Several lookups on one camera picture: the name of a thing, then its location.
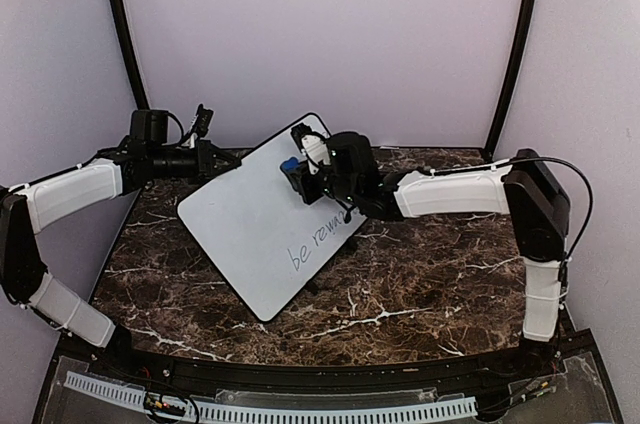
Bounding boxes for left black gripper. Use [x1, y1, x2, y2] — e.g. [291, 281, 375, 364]
[149, 139, 242, 184]

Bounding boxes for blue whiteboard eraser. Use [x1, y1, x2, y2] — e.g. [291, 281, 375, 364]
[280, 157, 300, 174]

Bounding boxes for white whiteboard black frame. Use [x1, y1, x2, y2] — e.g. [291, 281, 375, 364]
[177, 128, 366, 322]

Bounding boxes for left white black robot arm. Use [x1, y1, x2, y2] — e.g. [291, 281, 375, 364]
[1, 106, 241, 380]

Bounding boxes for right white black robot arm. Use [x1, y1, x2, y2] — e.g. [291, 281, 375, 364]
[280, 124, 570, 378]

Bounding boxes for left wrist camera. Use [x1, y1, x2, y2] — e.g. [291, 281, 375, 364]
[186, 104, 214, 148]

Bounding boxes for black curved front rail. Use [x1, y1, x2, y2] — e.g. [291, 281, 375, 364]
[47, 330, 594, 396]

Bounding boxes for left black frame post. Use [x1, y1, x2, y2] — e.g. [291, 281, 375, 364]
[109, 0, 150, 110]

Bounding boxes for black frame post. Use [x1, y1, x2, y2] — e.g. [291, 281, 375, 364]
[482, 0, 536, 161]
[109, 0, 150, 110]

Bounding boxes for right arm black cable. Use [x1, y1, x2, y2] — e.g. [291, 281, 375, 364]
[429, 157, 595, 265]

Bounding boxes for white slotted cable duct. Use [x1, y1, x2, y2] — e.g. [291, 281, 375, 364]
[64, 371, 477, 423]

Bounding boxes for right black frame post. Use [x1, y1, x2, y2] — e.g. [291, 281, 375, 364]
[482, 0, 536, 161]

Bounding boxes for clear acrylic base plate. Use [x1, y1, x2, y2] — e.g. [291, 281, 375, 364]
[36, 353, 616, 423]

